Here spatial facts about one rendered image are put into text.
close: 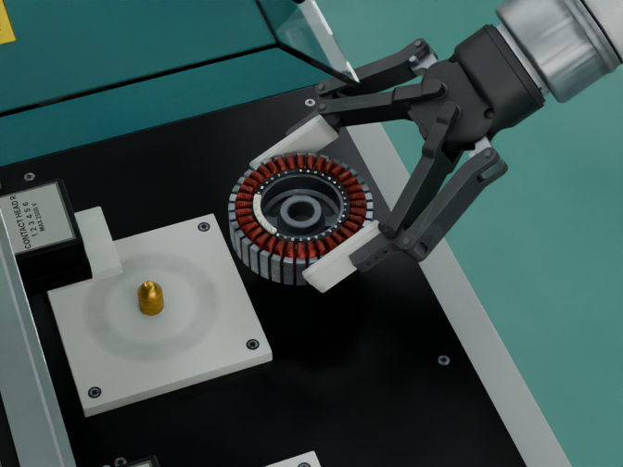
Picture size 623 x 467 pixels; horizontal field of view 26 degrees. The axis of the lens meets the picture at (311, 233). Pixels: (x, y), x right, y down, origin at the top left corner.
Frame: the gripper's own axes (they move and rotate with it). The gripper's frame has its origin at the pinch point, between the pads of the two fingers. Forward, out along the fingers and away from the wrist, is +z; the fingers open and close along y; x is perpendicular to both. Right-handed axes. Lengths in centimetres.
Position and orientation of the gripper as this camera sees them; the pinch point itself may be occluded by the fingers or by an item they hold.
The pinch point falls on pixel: (303, 213)
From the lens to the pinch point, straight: 105.0
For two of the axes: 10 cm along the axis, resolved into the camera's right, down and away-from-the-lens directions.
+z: -8.0, 5.6, 1.9
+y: -3.6, -7.2, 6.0
